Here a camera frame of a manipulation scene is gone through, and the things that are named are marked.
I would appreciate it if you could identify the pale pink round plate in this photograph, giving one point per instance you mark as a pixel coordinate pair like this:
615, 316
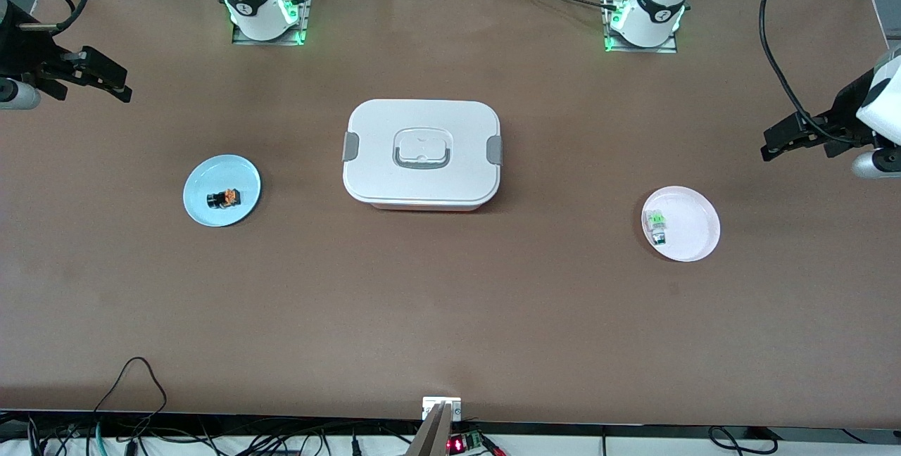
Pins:
693, 231

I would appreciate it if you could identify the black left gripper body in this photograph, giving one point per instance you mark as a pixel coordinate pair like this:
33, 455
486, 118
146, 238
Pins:
842, 122

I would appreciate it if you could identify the white lunch box grey latches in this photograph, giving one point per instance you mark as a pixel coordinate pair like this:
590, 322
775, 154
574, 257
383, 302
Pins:
422, 181

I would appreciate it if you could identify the circuit board with red LED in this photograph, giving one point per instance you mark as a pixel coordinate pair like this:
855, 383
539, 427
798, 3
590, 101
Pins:
464, 443

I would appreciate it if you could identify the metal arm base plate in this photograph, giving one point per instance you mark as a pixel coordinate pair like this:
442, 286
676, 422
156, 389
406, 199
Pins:
304, 16
612, 44

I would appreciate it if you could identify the orange push-button switch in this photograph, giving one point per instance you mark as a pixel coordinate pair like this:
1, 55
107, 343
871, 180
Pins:
224, 198

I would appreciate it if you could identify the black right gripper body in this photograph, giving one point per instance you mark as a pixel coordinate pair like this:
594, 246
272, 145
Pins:
24, 55

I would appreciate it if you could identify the light blue round plate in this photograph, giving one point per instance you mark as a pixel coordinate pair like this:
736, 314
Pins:
211, 174

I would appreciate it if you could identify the white front camera mount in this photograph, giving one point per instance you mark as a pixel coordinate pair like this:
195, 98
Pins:
440, 417

